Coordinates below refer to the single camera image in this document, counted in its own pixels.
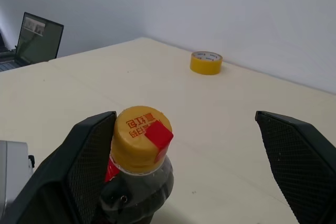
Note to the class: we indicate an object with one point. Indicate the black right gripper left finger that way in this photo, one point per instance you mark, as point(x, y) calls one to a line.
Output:
point(52, 176)

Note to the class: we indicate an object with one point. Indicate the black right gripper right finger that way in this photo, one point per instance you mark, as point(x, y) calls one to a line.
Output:
point(302, 163)

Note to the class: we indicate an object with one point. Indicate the dark bottle with yellow cap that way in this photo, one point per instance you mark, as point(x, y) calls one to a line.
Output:
point(139, 166)

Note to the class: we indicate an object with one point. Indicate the silver robot body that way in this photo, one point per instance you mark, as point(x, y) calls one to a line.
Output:
point(14, 174)

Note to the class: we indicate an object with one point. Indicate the open black laptop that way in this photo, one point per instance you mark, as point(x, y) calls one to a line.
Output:
point(34, 41)

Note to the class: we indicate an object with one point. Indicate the yellow tape roll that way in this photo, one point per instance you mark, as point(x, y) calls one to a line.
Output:
point(206, 62)

